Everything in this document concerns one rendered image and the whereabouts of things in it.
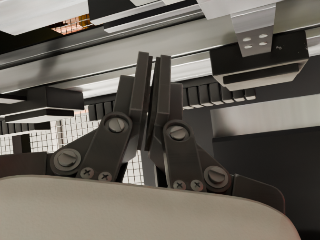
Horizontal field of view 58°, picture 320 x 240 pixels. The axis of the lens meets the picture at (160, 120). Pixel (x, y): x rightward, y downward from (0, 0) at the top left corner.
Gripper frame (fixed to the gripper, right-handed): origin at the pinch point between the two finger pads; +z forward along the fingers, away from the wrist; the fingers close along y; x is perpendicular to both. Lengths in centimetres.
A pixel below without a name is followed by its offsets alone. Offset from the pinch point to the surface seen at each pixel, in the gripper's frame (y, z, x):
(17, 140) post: -48, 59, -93
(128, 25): -2.1, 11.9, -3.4
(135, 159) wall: 4, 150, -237
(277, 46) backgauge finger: 15.9, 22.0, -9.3
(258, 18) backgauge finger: 8.7, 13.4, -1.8
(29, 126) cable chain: -27, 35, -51
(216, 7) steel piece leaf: 4.5, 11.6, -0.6
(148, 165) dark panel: 4, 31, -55
